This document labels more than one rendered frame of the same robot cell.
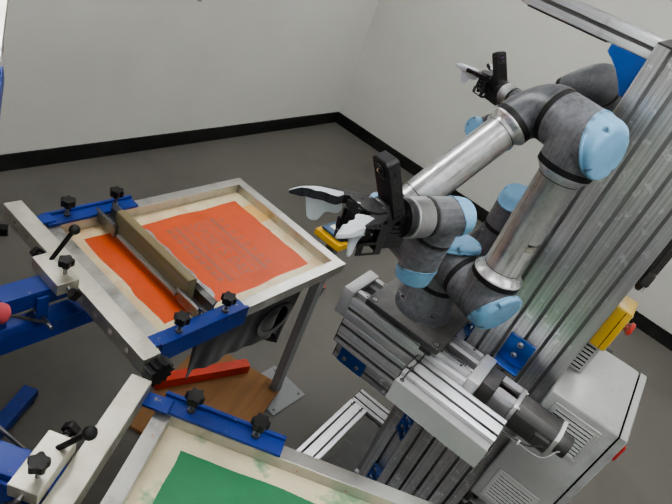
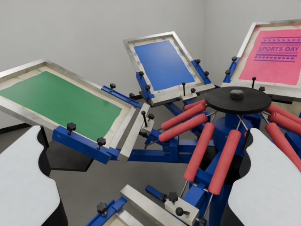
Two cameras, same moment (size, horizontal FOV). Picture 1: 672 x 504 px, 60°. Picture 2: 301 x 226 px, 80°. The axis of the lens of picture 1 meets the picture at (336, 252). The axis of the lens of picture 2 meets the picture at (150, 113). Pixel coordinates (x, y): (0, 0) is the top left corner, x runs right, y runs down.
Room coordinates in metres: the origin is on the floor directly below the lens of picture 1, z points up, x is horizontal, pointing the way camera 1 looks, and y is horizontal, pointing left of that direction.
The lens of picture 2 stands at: (0.86, -0.01, 1.74)
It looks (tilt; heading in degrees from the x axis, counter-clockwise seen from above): 28 degrees down; 136
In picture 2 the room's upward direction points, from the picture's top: 8 degrees counter-clockwise
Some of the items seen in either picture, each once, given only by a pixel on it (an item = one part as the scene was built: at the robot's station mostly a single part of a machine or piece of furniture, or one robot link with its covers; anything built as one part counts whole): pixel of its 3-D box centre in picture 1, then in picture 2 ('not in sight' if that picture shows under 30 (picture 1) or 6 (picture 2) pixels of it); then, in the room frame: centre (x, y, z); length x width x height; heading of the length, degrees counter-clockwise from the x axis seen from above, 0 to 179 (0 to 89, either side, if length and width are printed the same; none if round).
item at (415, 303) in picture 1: (429, 292); not in sight; (1.25, -0.26, 1.31); 0.15 x 0.15 x 0.10
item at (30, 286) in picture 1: (32, 292); not in sight; (1.00, 0.66, 1.02); 0.17 x 0.06 x 0.05; 152
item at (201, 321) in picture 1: (200, 327); not in sight; (1.15, 0.26, 0.97); 0.30 x 0.05 x 0.07; 152
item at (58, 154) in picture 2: not in sight; (127, 153); (0.00, 0.54, 0.91); 1.34 x 0.41 x 0.08; 32
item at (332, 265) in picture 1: (206, 248); not in sight; (1.50, 0.39, 0.97); 0.79 x 0.58 x 0.04; 152
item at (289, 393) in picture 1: (302, 319); not in sight; (1.94, 0.02, 0.48); 0.22 x 0.22 x 0.96; 62
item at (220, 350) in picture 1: (240, 321); not in sight; (1.46, 0.21, 0.77); 0.46 x 0.09 x 0.36; 152
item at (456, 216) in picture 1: (443, 217); not in sight; (0.97, -0.16, 1.65); 0.11 x 0.08 x 0.09; 133
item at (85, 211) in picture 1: (91, 216); not in sight; (1.42, 0.75, 0.97); 0.30 x 0.05 x 0.07; 152
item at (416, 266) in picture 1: (416, 252); not in sight; (0.98, -0.15, 1.56); 0.11 x 0.08 x 0.11; 42
